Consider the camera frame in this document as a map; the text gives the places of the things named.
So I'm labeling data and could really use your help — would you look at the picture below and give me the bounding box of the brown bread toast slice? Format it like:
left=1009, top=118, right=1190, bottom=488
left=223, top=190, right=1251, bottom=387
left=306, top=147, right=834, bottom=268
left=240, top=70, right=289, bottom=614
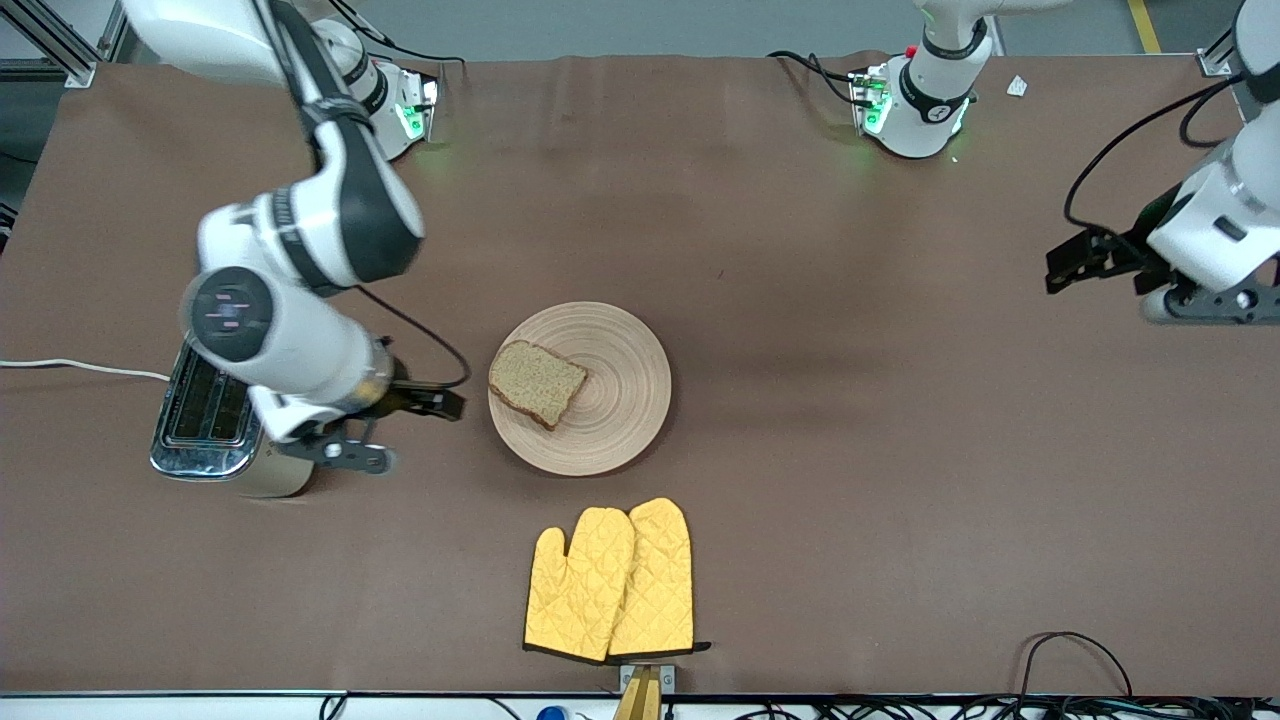
left=488, top=340, right=589, bottom=431

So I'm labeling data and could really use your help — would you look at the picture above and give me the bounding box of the round light wooden plate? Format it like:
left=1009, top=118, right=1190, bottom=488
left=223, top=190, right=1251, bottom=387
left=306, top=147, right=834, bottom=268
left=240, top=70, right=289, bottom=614
left=488, top=302, right=673, bottom=477

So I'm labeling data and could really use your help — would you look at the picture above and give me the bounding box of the silver beige toaster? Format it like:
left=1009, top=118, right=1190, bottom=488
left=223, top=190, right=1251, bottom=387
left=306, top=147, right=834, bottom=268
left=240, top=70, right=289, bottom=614
left=150, top=335, right=316, bottom=499

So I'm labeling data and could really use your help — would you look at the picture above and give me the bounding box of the brown table cover cloth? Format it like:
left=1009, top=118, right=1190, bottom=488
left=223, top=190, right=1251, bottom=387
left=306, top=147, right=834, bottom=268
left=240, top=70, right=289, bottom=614
left=0, top=50, right=1280, bottom=698

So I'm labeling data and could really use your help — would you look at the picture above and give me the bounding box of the yellow quilted oven mitt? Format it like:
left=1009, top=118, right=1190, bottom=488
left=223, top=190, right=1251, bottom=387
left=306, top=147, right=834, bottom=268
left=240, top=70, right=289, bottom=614
left=523, top=507, right=636, bottom=664
left=607, top=497, right=711, bottom=658

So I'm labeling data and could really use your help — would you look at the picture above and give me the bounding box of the aluminium frame profile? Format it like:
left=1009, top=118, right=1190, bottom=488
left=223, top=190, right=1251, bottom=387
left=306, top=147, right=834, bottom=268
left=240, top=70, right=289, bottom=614
left=1197, top=30, right=1241, bottom=79
left=0, top=0, right=136, bottom=89

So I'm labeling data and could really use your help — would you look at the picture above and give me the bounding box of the white toaster power cable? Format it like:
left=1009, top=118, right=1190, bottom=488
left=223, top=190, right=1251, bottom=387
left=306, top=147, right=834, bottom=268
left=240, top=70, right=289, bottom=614
left=0, top=358, right=171, bottom=382

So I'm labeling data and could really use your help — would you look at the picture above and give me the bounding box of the black right arm base cable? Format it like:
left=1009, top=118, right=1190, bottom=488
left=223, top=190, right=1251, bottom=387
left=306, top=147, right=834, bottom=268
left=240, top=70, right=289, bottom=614
left=325, top=0, right=466, bottom=66

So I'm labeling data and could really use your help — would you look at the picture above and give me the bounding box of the black arm base cable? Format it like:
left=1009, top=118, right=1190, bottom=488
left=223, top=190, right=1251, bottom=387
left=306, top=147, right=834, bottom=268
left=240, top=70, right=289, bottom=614
left=768, top=50, right=871, bottom=106
left=325, top=0, right=466, bottom=66

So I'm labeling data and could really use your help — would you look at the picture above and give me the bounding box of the black left arm base cable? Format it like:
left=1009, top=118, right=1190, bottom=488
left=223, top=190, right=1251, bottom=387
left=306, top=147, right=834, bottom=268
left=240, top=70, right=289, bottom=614
left=768, top=50, right=871, bottom=106

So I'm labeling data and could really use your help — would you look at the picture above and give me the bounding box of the wooden stand with metal bracket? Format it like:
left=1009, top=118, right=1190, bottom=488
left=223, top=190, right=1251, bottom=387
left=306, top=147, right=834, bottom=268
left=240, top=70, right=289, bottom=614
left=612, top=663, right=676, bottom=720

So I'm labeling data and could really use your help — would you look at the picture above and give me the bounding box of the black looped cable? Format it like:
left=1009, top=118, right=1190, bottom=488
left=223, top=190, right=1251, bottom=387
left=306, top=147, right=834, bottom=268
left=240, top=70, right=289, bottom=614
left=1015, top=630, right=1136, bottom=701

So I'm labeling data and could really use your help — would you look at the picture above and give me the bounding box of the black cable bundle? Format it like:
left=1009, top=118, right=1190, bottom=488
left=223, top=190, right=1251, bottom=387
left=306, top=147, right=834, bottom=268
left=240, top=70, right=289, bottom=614
left=740, top=695, right=1280, bottom=720

